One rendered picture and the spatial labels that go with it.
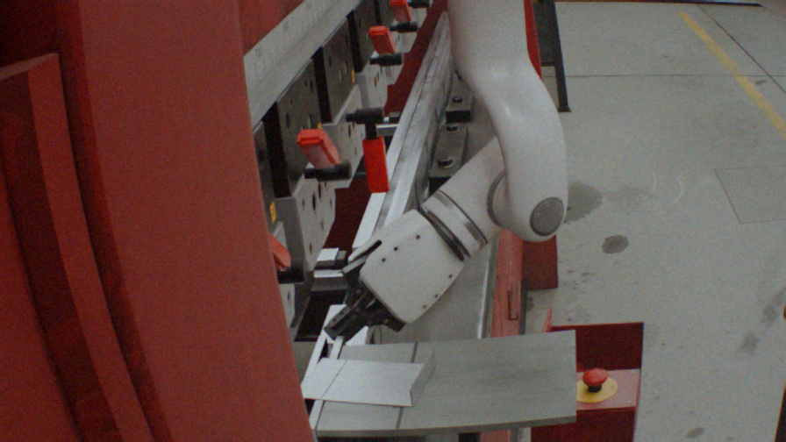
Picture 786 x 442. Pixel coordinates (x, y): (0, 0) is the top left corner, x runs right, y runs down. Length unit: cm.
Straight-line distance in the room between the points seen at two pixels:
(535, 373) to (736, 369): 188
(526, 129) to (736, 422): 170
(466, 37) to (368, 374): 38
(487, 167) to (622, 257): 245
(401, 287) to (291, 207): 32
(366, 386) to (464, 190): 26
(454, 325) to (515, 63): 45
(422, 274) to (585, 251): 251
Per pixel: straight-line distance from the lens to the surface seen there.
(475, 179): 119
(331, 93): 108
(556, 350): 111
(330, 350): 119
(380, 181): 115
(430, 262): 120
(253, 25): 82
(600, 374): 142
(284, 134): 89
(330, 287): 169
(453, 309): 149
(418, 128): 196
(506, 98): 112
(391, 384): 108
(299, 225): 91
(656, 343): 307
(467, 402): 104
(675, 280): 344
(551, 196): 113
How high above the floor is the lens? 157
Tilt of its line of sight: 22 degrees down
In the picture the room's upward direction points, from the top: 8 degrees counter-clockwise
